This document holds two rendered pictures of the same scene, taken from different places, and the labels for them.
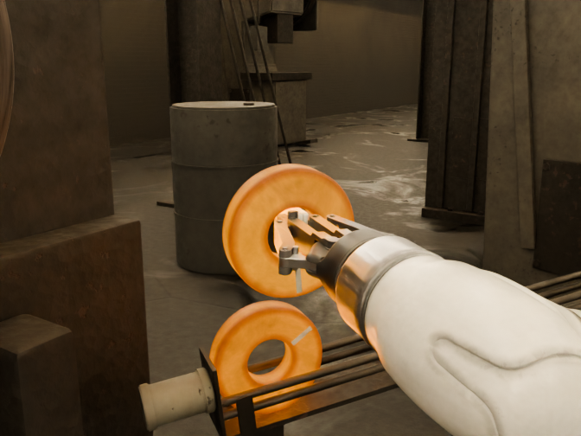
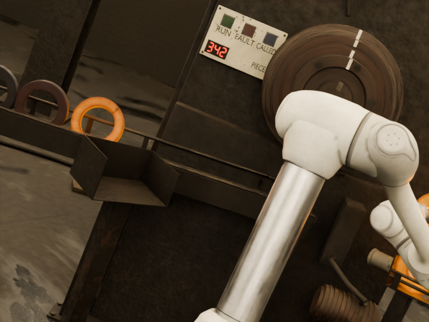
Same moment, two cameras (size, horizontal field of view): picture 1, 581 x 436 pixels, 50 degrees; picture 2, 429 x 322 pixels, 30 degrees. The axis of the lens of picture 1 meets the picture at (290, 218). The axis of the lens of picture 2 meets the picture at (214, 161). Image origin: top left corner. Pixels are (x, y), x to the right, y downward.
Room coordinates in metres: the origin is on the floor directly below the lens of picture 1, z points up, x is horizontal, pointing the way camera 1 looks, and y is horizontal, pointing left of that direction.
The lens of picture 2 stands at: (-1.30, -1.66, 1.35)
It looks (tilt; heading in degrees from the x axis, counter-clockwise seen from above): 13 degrees down; 56
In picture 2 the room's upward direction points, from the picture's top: 23 degrees clockwise
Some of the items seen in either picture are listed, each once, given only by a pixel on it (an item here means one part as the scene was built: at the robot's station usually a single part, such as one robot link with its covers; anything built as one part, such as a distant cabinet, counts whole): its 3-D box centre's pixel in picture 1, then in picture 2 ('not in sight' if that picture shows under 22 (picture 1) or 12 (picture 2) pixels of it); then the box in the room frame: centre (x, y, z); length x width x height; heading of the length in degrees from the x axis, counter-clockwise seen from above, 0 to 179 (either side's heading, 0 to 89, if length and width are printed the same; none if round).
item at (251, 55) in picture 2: not in sight; (243, 43); (0.24, 0.71, 1.15); 0.26 x 0.02 x 0.18; 147
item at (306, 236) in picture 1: (311, 243); not in sight; (0.61, -0.02, 0.92); 0.11 x 0.01 x 0.04; 23
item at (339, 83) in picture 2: not in sight; (333, 98); (0.41, 0.35, 1.11); 0.28 x 0.06 x 0.28; 147
